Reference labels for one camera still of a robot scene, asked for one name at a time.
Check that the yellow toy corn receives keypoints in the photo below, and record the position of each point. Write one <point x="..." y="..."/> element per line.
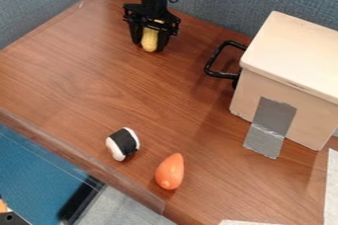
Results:
<point x="149" y="39"/>

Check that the drawer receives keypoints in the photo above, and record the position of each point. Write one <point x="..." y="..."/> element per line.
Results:
<point x="216" y="61"/>

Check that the white paper sheet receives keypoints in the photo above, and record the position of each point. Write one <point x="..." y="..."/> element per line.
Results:
<point x="331" y="186"/>
<point x="246" y="222"/>

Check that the cabinet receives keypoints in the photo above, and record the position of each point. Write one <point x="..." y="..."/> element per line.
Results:
<point x="290" y="71"/>

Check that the grey tape strip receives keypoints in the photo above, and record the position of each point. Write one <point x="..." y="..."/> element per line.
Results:
<point x="269" y="127"/>

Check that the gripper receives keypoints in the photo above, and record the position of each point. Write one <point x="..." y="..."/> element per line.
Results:
<point x="152" y="15"/>

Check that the black and white toy sushi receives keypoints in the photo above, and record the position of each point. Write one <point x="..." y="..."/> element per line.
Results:
<point x="123" y="143"/>

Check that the orange toy carrot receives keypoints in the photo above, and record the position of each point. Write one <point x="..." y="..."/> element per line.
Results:
<point x="170" y="172"/>

